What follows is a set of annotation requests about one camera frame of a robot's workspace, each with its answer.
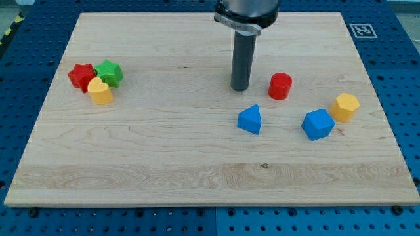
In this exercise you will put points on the blue triangle block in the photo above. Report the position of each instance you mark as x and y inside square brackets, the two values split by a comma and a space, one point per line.
[250, 120]

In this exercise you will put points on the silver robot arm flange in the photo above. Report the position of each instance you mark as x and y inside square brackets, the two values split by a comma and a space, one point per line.
[248, 17]

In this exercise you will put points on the yellow heart block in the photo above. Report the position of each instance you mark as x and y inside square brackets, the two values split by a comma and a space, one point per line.
[99, 91]

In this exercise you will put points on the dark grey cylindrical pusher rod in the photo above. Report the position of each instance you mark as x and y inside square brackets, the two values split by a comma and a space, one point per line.
[244, 46]

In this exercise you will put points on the light wooden board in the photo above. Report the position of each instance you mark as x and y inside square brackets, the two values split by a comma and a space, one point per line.
[170, 137]

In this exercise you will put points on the blue cube block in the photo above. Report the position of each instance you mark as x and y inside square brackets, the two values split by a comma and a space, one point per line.
[317, 124]

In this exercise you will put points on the yellow black hazard tape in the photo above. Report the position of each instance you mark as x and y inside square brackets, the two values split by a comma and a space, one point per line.
[11, 31]

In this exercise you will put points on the yellow hexagon block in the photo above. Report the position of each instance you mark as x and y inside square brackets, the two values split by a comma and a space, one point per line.
[344, 107]

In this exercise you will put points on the green star block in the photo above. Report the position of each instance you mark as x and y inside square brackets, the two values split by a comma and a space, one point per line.
[109, 72]

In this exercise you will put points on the white fiducial marker tag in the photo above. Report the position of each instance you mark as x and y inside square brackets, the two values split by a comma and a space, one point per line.
[363, 31]

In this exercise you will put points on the red star block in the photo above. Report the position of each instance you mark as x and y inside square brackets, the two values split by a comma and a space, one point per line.
[81, 75]

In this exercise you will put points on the red cylinder block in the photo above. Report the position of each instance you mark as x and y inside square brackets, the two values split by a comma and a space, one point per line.
[280, 85]

